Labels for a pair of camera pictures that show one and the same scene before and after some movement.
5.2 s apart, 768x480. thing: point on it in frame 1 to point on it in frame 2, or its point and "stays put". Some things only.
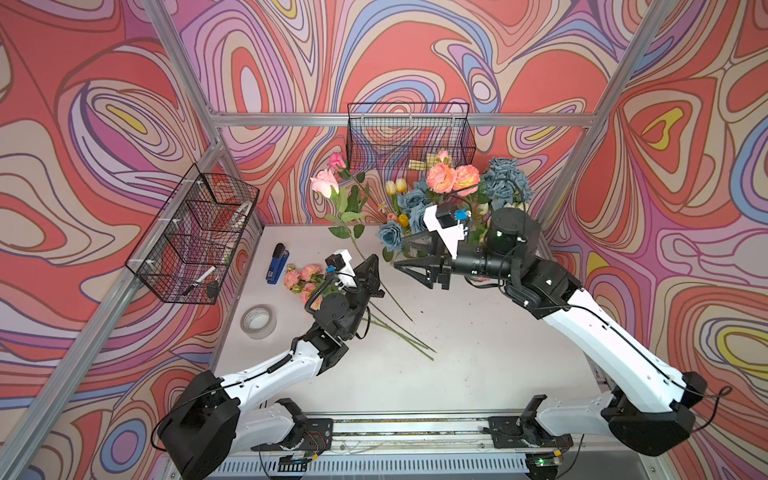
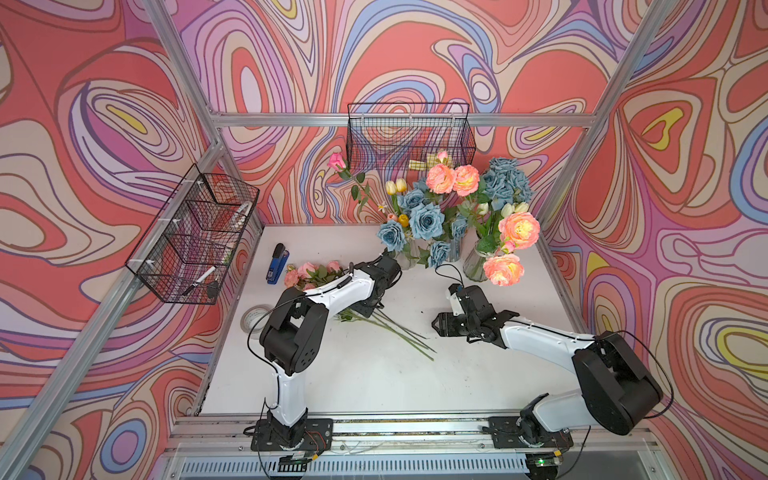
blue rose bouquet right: (504, 180) stays put
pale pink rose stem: (325, 182) to (310, 271)
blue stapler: (280, 256) stays put
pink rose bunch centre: (443, 178) stays put
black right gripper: (440, 266) to (446, 328)
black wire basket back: (388, 138) stays put
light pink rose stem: (398, 305) to (334, 267)
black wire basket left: (187, 252) stays put
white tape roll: (258, 321) stays put
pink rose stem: (400, 327) to (309, 276)
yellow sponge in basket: (424, 165) stays put
